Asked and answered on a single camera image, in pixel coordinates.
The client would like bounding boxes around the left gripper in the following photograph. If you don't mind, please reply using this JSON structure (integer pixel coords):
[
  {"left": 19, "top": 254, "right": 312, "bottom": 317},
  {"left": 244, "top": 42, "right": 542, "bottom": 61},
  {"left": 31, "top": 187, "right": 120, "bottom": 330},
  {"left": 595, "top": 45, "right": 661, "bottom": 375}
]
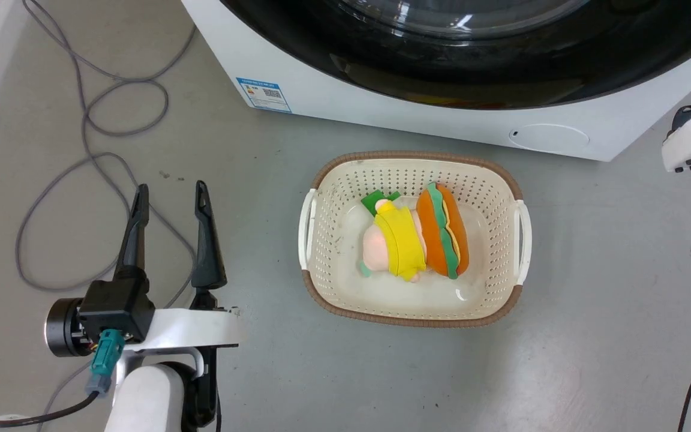
[{"left": 45, "top": 180, "right": 242, "bottom": 358}]

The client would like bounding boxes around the black round washing machine door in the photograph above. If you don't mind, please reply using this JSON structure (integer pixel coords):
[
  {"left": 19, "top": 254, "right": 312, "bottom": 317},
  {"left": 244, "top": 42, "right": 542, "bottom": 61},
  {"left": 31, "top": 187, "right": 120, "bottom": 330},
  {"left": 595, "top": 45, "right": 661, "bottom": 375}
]
[{"left": 220, "top": 0, "right": 691, "bottom": 111}]

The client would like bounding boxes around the white washing machine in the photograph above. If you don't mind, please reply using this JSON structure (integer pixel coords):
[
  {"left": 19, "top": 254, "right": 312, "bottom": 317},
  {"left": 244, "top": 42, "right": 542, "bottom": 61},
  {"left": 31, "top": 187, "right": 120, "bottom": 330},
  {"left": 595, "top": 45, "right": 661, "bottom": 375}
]
[{"left": 181, "top": 0, "right": 691, "bottom": 163}]

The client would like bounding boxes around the blue energy label sticker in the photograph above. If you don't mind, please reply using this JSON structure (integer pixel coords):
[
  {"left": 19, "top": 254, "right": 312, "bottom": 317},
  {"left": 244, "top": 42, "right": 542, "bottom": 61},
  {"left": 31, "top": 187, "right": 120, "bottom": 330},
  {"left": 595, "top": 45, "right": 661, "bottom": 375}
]
[{"left": 236, "top": 77, "right": 293, "bottom": 114}]

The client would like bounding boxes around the cream perforated laundry basket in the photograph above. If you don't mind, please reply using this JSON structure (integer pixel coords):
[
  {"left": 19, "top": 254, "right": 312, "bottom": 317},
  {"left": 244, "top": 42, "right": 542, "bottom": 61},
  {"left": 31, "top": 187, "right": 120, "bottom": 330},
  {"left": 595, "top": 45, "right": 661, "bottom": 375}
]
[{"left": 298, "top": 151, "right": 532, "bottom": 328}]

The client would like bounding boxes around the round white filter cover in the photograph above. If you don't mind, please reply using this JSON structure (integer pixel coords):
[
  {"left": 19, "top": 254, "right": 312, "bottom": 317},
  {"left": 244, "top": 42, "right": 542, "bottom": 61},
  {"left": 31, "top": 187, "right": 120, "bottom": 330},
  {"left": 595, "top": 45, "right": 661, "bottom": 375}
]
[{"left": 509, "top": 124, "right": 590, "bottom": 153}]

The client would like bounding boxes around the pink doll in yellow dress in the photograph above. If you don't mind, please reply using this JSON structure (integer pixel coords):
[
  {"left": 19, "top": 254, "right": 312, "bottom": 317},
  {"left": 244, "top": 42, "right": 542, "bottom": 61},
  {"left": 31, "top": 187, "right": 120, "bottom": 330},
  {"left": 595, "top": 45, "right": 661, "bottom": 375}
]
[{"left": 359, "top": 191, "right": 428, "bottom": 283}]

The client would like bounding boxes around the orange hot dog plush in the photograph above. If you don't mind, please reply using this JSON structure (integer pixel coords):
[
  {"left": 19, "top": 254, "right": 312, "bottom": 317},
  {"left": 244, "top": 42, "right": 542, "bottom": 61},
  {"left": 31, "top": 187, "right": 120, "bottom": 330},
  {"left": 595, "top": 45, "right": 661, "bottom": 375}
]
[{"left": 416, "top": 182, "right": 470, "bottom": 280}]

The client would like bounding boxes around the black cable with teal plug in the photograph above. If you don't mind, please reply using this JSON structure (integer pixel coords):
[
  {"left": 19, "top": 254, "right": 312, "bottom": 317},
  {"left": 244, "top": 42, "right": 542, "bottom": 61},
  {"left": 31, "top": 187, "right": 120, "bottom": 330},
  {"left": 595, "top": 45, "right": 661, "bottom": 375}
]
[{"left": 0, "top": 328, "right": 126, "bottom": 430}]

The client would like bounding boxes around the grey power cable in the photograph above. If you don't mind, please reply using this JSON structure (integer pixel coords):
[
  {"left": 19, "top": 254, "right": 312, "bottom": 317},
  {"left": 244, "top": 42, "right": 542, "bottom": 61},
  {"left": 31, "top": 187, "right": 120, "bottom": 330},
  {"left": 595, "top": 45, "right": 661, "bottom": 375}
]
[{"left": 16, "top": 0, "right": 197, "bottom": 432}]

